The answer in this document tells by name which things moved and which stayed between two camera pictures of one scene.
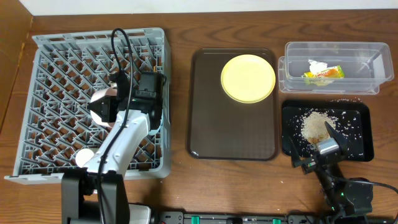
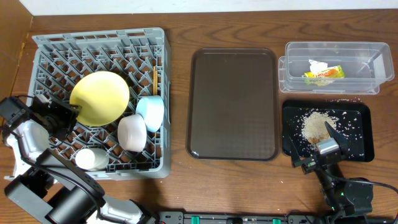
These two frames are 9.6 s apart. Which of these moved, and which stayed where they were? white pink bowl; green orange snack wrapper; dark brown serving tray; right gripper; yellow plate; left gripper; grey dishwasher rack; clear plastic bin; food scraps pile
Moved: left gripper; white pink bowl; yellow plate
Stayed: grey dishwasher rack; right gripper; clear plastic bin; green orange snack wrapper; food scraps pile; dark brown serving tray
